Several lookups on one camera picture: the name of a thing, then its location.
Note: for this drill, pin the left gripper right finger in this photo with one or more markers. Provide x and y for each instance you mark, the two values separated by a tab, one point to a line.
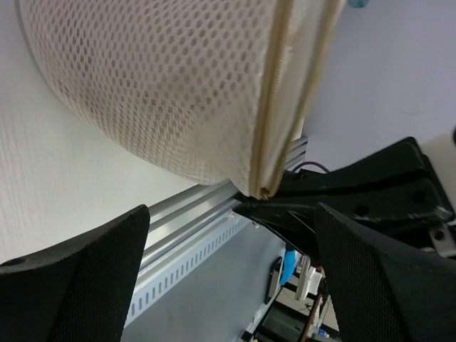
383	289

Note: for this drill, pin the white slotted cable duct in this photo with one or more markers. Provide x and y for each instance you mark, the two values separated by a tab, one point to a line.
156	279

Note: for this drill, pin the beige round laundry bag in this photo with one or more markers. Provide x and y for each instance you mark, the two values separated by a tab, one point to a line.
207	90

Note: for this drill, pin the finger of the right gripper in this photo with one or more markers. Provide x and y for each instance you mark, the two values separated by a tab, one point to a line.
394	191

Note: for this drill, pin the aluminium mounting rail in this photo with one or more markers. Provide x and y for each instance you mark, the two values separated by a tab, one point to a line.
177	218

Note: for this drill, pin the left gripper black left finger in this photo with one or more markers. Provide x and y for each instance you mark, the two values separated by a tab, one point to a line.
77	290

